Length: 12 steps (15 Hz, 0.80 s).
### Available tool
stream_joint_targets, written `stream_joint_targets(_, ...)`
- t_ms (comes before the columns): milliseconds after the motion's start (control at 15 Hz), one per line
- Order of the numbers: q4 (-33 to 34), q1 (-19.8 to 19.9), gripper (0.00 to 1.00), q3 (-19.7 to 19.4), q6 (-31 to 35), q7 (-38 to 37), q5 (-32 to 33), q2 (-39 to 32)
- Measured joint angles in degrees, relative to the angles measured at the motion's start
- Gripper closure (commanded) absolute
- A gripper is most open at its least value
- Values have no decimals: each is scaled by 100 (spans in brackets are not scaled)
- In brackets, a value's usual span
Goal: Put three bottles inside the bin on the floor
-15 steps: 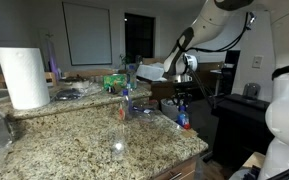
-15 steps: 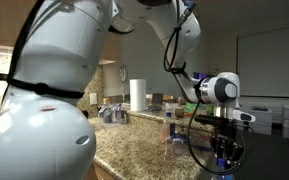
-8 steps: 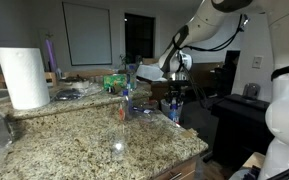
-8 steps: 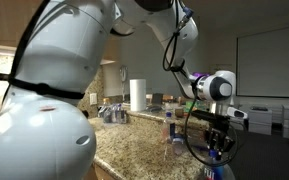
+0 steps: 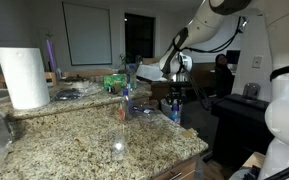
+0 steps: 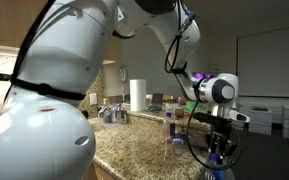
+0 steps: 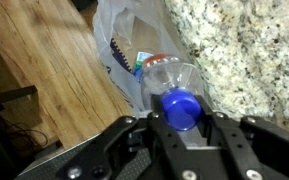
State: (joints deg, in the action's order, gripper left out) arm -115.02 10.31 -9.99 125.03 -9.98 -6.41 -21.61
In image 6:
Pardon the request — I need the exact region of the white wall board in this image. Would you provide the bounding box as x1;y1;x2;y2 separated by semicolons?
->
236;24;289;99

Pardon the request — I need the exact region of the green tissue box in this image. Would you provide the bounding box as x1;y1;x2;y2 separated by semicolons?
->
185;101;202;114

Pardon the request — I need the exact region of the white wall outlet plate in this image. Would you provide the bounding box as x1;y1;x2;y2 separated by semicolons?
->
89;93;98;106

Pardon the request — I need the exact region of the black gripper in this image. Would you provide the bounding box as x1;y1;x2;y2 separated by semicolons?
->
193;103;237;158

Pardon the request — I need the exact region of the white bin with clear liner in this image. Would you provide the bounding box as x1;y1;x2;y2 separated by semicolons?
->
202;163;243;180

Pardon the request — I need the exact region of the wooden wall cabinet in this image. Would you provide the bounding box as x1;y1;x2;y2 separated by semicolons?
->
0;0;122;65

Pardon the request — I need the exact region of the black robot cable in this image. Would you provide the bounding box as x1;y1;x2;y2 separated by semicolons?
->
8;0;243;171

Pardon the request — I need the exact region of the small brown jar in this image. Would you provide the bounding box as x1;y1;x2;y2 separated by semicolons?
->
174;106;185;118

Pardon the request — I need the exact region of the black plastic bowl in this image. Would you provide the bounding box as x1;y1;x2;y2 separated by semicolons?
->
148;105;166;113

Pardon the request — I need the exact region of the white paper towel roll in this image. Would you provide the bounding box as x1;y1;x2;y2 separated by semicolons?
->
129;78;147;113

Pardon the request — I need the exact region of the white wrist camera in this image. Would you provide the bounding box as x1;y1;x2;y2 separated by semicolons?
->
228;109;252;124

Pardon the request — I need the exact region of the black flat object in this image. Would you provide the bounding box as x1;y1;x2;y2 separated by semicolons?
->
251;105;269;112

